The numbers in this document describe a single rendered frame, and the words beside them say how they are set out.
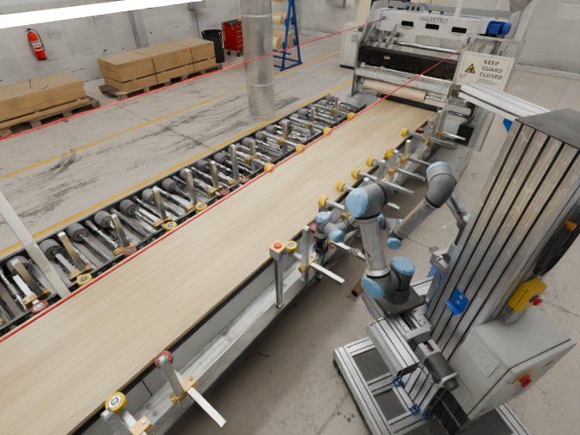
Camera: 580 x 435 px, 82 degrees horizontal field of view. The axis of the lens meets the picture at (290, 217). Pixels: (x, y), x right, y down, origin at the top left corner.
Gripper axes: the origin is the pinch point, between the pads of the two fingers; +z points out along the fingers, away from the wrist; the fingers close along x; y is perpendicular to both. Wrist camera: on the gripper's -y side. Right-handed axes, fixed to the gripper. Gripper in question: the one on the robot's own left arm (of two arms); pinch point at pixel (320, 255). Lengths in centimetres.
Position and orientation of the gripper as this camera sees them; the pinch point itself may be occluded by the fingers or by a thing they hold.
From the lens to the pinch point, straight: 210.7
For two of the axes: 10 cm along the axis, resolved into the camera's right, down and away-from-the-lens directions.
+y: -3.2, 6.1, -7.3
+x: 9.5, 2.0, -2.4
